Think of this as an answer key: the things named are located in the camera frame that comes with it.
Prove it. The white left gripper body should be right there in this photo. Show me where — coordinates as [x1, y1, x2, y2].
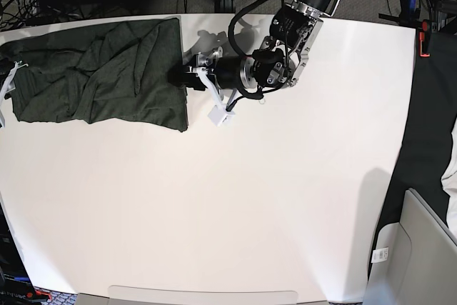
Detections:
[191, 47, 236, 126]

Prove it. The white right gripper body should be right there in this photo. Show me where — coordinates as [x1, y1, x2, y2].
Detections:
[0, 61, 28, 128]

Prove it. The dark green long-sleeve shirt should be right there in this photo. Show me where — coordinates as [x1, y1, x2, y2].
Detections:
[1, 18, 188, 132]

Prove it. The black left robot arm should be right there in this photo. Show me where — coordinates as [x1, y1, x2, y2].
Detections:
[169, 0, 340, 126]

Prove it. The black box with orange print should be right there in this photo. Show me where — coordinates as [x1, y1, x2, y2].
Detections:
[0, 210, 52, 304]

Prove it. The dark grey cloth sheet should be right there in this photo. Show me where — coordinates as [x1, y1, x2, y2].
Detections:
[366, 28, 457, 277]

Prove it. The white barcode label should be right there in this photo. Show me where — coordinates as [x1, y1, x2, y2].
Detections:
[371, 247, 389, 264]

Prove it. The red clamp on table edge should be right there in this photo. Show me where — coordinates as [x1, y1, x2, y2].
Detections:
[418, 20, 432, 58]

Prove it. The white cloth pile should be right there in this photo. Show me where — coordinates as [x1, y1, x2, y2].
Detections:
[441, 160, 457, 236]

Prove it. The grey plastic bin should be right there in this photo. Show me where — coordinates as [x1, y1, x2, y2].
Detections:
[363, 189, 456, 304]

